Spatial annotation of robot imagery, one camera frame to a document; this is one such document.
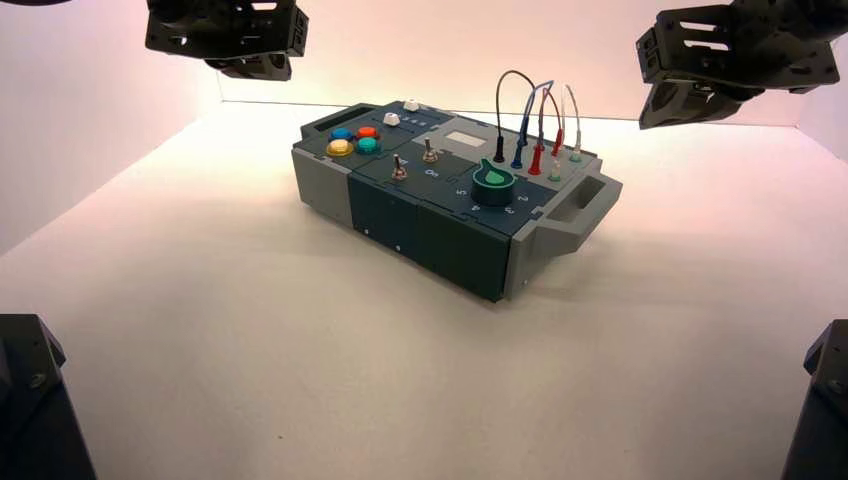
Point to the white square key switch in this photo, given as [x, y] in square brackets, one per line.
[411, 104]
[391, 120]

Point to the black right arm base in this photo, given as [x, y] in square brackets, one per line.
[821, 411]

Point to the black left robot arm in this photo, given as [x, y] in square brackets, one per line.
[30, 2]

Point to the blue round push button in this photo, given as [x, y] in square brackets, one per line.
[342, 134]

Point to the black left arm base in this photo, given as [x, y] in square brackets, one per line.
[36, 411]

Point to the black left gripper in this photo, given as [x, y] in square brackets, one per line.
[225, 30]

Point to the orange round push button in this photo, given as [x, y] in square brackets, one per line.
[367, 132]

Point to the metal toggle switch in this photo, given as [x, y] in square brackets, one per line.
[399, 171]
[430, 155]

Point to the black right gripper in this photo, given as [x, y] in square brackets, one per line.
[729, 53]

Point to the teal round push button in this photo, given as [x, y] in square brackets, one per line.
[368, 146]

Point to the green rotary knob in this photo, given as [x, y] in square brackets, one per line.
[493, 185]

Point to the yellow round push button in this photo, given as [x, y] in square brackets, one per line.
[340, 148]

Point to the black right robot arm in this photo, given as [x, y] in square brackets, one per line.
[795, 16]

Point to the grey and teal control box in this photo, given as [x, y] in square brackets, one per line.
[457, 245]

